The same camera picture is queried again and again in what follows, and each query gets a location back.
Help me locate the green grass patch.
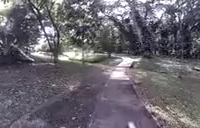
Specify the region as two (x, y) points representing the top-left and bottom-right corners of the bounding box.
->
(58, 49), (117, 65)

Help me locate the grey concrete slab path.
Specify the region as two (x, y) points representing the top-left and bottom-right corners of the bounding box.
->
(87, 56), (161, 128)

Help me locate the large tree with spreading roots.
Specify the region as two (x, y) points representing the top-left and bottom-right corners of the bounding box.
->
(0, 6), (36, 66)

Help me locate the wood of trees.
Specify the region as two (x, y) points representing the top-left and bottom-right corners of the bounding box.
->
(0, 0), (200, 69)

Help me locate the sparse grass ground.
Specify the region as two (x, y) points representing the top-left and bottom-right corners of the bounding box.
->
(126, 55), (200, 128)

